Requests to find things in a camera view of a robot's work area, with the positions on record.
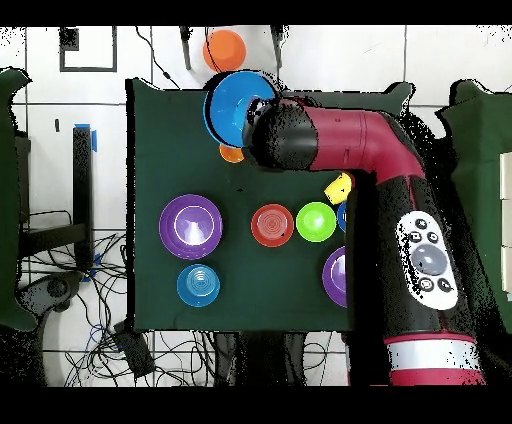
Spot large light blue bowl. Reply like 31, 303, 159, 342
202, 70, 278, 150

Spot orange plastic cup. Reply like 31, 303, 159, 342
218, 143, 246, 164

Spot yellow plastic cup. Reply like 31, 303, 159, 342
322, 171, 354, 206

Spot purple plastic bowl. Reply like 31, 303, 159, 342
321, 245, 348, 309
158, 193, 224, 261

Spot orange round object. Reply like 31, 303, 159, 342
202, 28, 248, 75

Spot black tripod leg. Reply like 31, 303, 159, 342
178, 26, 193, 72
270, 25, 290, 69

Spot dark green tablecloth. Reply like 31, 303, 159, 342
124, 77, 415, 335

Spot orange-red plastic bowl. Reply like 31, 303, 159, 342
250, 203, 296, 248

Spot green plastic bowl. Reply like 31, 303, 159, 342
294, 200, 338, 244

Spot blue tape strip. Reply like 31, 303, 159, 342
74, 123, 98, 153

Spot small light blue bowl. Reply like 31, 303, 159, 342
176, 263, 222, 309

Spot black metal stand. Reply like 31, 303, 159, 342
19, 126, 95, 272

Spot green cloth covered table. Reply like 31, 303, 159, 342
0, 66, 39, 332
434, 78, 512, 336

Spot black grey chair base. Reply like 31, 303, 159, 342
17, 270, 86, 321

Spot black power adapter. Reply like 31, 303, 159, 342
112, 321, 156, 379

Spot white box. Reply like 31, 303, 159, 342
501, 245, 512, 296

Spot black cable with connector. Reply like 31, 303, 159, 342
134, 26, 182, 90

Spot black square floor frame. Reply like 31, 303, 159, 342
58, 26, 118, 73

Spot tangle of floor cables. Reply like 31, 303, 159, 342
23, 209, 217, 387

